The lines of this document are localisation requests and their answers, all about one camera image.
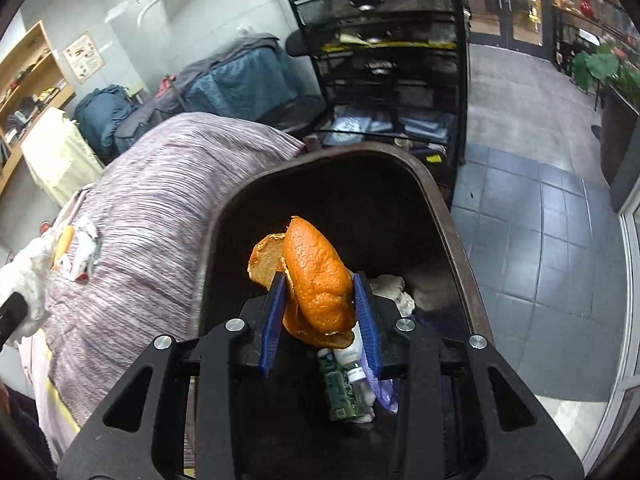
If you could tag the black mesh cart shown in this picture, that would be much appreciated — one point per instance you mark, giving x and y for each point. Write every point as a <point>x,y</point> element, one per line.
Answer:
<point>395,25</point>

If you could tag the wall poster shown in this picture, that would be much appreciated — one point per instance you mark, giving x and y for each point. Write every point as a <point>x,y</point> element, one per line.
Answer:
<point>84,57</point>

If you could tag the orange peel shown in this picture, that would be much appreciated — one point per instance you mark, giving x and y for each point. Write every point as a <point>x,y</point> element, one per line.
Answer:
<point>315,280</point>

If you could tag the green packet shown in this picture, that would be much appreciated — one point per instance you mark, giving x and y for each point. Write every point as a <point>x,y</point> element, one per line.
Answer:
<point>340,390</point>

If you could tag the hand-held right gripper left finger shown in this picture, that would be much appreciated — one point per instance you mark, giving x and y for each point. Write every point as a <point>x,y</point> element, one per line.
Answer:
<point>272,325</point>

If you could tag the orange yellow wrapper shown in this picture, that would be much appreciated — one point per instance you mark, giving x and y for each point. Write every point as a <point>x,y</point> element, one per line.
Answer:
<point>65,242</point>

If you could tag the pale yellow cloth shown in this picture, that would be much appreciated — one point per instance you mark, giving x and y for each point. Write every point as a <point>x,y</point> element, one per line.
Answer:
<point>55,155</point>

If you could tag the red cloth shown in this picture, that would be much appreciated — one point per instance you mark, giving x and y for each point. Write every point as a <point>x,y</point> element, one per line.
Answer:
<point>169,85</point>

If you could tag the wooden wall cabinet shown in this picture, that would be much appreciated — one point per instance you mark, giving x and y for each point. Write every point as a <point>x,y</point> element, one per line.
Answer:
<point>30,60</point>

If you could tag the purple plastic bag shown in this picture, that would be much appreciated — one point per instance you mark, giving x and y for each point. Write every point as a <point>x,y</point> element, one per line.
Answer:
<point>387,395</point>

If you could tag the blue white packets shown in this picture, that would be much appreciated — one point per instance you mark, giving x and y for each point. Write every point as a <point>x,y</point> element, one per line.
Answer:
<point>425,125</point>

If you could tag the white crinkled wrapper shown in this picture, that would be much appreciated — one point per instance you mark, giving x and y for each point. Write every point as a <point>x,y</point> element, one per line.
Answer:
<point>82,255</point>

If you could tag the grey massage bed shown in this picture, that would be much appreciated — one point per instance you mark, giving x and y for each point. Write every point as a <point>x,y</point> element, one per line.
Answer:
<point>225,80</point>

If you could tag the green plant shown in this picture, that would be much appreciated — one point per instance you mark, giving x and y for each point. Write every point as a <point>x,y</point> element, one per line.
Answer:
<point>600,67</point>

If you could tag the black stool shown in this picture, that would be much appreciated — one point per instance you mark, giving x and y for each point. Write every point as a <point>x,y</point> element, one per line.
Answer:
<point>295,110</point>

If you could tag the glass door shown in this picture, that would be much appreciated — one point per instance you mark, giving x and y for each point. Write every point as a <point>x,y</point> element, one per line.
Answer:
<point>500,5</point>

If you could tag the white tissue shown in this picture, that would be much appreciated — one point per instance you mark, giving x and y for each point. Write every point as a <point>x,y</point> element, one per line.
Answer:
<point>27,280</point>
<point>395,292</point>

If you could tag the dark brown trash bin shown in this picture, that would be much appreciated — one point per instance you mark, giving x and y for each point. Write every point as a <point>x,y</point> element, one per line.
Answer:
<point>360,200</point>

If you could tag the translucent plastic bottle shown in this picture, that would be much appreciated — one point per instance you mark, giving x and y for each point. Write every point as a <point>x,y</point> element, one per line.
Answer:
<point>347,347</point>

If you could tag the small white cap bottle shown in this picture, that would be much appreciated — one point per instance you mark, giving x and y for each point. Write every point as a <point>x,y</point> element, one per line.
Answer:
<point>362,385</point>

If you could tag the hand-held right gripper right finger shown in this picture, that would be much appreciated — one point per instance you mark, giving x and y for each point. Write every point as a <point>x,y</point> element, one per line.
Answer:
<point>370,330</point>

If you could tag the blue bedding pile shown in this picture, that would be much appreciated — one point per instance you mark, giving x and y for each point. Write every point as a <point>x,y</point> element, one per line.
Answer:
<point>100,115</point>

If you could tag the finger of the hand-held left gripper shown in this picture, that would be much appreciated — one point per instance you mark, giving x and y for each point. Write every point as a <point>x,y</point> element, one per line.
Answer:
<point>12,317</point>

